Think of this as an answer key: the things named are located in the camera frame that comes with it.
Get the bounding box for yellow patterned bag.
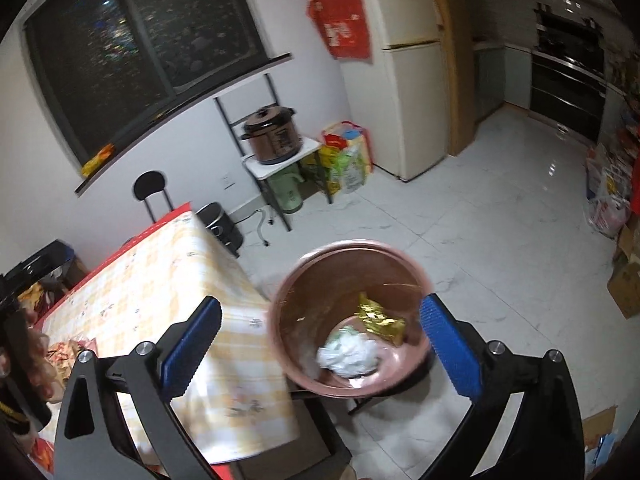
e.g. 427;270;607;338
19;284;57;313

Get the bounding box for gold foil wrapper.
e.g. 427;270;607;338
354;294;407;347

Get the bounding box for brown electric pressure cooker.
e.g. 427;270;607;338
240;106;303;166

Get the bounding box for person's left hand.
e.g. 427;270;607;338
24;309;65;402

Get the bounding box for pink round plastic bin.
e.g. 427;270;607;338
267;241;436;401

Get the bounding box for wooden side panel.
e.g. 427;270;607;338
430;0;481;157

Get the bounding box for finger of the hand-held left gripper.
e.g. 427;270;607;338
0;240;76;291

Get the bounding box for red wall calendar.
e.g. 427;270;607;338
306;0;373;63

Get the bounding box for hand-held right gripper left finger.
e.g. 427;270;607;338
50;296;223;480

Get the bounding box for dark window sill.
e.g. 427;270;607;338
75;52;293;196

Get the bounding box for black round-back chair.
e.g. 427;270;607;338
132;171;176;223

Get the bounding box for built-in black oven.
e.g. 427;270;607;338
527;0;611;143

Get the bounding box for dark window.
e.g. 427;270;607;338
22;0;268;161

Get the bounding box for cluttered goods shelf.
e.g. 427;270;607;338
607;50;640;181

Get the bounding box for grey kitchen cabinet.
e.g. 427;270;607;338
472;40;533;126

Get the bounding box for crumpled white paper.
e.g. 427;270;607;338
316;325;383;380

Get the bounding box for yellow snack packet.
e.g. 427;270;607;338
80;144;117;177

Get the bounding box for flat cardboard piece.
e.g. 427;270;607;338
582;405;621;476

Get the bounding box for cream refrigerator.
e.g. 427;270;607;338
340;0;453;182

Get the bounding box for black floor appliance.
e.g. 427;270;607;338
196;202;245;260

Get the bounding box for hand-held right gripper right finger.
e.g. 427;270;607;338
415;293;587;480

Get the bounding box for green kettle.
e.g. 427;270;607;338
267;169;306;213

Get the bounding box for brown cardboard box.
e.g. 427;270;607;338
606;212;640;318

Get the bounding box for white plastic bags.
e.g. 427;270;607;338
585;145;633;238

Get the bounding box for colourful shopping bag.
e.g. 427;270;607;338
312;121;375;195

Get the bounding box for yellow checked floral tablecloth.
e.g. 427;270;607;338
30;201;301;480

